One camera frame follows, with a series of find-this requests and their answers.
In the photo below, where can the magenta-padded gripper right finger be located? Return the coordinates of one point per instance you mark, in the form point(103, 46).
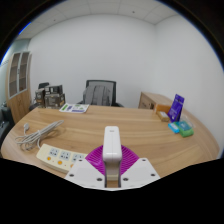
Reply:
point(136, 171)

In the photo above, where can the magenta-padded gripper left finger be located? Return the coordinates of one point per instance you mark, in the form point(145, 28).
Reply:
point(86, 171)

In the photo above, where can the white charger block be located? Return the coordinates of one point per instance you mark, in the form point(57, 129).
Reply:
point(111, 143)

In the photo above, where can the cream power strip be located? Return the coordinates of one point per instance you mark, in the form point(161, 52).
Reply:
point(56, 156)

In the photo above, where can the small blue box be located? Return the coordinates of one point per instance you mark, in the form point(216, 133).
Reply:
point(173, 127)

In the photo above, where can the small tan box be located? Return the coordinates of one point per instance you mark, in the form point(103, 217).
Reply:
point(163, 116)

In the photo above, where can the green and white leaflet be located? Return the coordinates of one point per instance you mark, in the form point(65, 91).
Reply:
point(74, 108)

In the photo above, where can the teal pack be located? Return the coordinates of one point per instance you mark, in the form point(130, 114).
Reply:
point(184, 125)

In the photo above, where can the orange box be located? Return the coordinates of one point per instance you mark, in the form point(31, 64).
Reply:
point(162, 108)

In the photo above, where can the low wooden side cabinet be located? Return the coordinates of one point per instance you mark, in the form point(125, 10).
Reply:
point(146, 100)

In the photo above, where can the purple standing pouch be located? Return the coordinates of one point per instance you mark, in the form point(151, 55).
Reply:
point(176, 108)

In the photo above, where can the grey backpack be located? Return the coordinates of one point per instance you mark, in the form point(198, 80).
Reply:
point(96, 96)

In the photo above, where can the large dark cardboard box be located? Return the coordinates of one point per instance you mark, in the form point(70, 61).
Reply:
point(55, 98)

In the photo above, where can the black mesh office chair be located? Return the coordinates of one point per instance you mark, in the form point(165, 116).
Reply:
point(100, 82)

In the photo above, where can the black leather armchair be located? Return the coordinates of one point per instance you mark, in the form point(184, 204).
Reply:
point(5, 123)

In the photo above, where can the small black chair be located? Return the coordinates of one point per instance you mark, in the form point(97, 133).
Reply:
point(43, 85)

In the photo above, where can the wooden glass-door cabinet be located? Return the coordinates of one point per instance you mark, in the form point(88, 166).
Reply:
point(18, 100)

